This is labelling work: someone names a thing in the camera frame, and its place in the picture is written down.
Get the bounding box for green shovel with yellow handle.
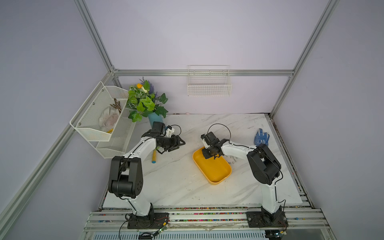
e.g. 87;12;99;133
152;149;158;164

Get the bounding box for yellow plastic storage box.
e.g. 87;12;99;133
193;148;232;185

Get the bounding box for blue dotted work glove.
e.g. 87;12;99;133
254;128;270;146

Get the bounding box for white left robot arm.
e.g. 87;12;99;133
108;122;186;217

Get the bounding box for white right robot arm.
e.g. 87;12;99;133
201;132;282;215

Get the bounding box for screws on table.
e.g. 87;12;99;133
227;156;238;165

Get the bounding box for teal vase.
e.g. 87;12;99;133
148;113;163;126

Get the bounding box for green artificial plant bouquet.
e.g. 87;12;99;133
126;77;169;123

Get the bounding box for brown dried twig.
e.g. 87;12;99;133
110;99;122;113

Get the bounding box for white cloth in shelf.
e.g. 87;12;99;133
99;107;120;133

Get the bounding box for white two-tier mesh shelf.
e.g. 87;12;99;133
70;82;135;159

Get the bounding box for black right camera cable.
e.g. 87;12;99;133
206;122;232;142

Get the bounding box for white wire wall basket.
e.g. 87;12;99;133
187;65;232;97

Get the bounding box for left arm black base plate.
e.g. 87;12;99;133
126;205;169;230

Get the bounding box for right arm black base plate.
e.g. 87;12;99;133
246;206;288;229

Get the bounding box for aluminium frame rail structure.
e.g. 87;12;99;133
0;0;341;240

